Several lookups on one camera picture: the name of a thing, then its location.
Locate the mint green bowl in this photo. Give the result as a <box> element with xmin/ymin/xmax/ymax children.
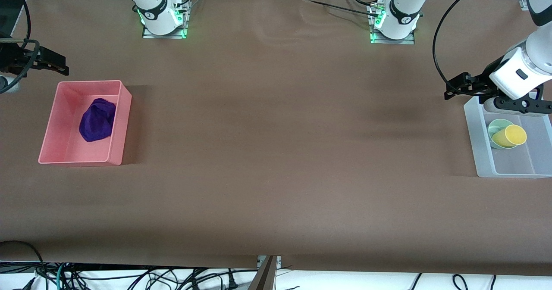
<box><xmin>488</xmin><ymin>118</ymin><xmax>518</xmax><ymax>150</ymax></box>

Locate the yellow plastic cup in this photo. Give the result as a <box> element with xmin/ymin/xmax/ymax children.
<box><xmin>492</xmin><ymin>124</ymin><xmax>527</xmax><ymax>149</ymax></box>

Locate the purple cloth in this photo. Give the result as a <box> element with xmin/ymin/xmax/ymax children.
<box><xmin>79</xmin><ymin>98</ymin><xmax>117</xmax><ymax>143</ymax></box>

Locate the pink plastic bin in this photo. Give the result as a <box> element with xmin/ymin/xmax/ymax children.
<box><xmin>38</xmin><ymin>80</ymin><xmax>132</xmax><ymax>166</ymax></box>

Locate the translucent plastic bin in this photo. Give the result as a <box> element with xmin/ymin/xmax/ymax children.
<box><xmin>464</xmin><ymin>96</ymin><xmax>552</xmax><ymax>179</ymax></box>

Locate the brown table cover sheet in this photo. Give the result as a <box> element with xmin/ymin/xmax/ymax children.
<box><xmin>0</xmin><ymin>0</ymin><xmax>552</xmax><ymax>277</ymax></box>

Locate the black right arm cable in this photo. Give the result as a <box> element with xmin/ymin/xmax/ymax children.
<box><xmin>0</xmin><ymin>0</ymin><xmax>41</xmax><ymax>95</ymax></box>

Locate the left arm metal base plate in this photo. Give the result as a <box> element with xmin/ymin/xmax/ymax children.
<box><xmin>368</xmin><ymin>5</ymin><xmax>417</xmax><ymax>45</ymax></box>

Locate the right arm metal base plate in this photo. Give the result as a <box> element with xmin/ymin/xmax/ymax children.
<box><xmin>142</xmin><ymin>0</ymin><xmax>189</xmax><ymax>40</ymax></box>

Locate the long black table cable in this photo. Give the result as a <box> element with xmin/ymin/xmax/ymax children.
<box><xmin>293</xmin><ymin>0</ymin><xmax>380</xmax><ymax>17</ymax></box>

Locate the black floor cable loop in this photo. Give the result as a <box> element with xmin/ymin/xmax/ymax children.
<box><xmin>0</xmin><ymin>240</ymin><xmax>49</xmax><ymax>290</ymax></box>

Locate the teal floor cable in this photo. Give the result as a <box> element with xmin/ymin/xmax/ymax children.
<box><xmin>56</xmin><ymin>263</ymin><xmax>68</xmax><ymax>290</ymax></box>

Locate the small metal bracket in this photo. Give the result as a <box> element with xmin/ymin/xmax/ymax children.
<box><xmin>257</xmin><ymin>256</ymin><xmax>282</xmax><ymax>270</ymax></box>

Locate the wooden post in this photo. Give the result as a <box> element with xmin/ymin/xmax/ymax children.
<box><xmin>249</xmin><ymin>256</ymin><xmax>278</xmax><ymax>290</ymax></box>

